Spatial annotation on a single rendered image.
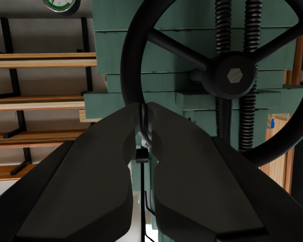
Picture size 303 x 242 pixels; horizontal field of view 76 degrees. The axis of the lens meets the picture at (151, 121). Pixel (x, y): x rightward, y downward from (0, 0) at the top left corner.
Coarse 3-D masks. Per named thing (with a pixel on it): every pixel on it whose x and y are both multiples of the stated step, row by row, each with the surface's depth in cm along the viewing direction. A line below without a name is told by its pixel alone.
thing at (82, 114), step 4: (80, 112) 60; (84, 112) 60; (80, 116) 61; (84, 116) 61; (272, 116) 62; (80, 120) 61; (84, 120) 61; (88, 120) 61; (92, 120) 61; (96, 120) 61
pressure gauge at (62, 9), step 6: (42, 0) 34; (48, 0) 34; (54, 0) 34; (60, 0) 34; (66, 0) 34; (72, 0) 34; (78, 0) 36; (48, 6) 34; (54, 6) 34; (60, 6) 34; (66, 6) 34; (72, 6) 34; (78, 6) 36; (60, 12) 35; (66, 12) 35; (72, 12) 36
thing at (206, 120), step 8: (184, 112) 45; (192, 112) 37; (200, 112) 36; (208, 112) 36; (232, 112) 36; (256, 112) 36; (264, 112) 36; (192, 120) 37; (200, 120) 36; (208, 120) 36; (216, 120) 36; (232, 120) 36; (256, 120) 36; (264, 120) 36; (208, 128) 36; (216, 128) 36; (232, 128) 36; (256, 128) 36; (264, 128) 36; (232, 136) 37; (256, 136) 37; (264, 136) 37; (232, 144) 37; (256, 144) 37
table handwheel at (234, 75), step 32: (160, 0) 23; (288, 0) 25; (128, 32) 24; (160, 32) 25; (288, 32) 25; (128, 64) 25; (192, 64) 26; (224, 64) 24; (256, 64) 26; (128, 96) 26; (224, 96) 25; (224, 128) 27; (288, 128) 28; (256, 160) 28
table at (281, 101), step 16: (96, 96) 44; (112, 96) 44; (144, 96) 44; (160, 96) 44; (176, 96) 44; (192, 96) 35; (208, 96) 35; (256, 96) 35; (272, 96) 35; (288, 96) 45; (96, 112) 45; (112, 112) 45; (176, 112) 45; (272, 112) 46; (288, 112) 46
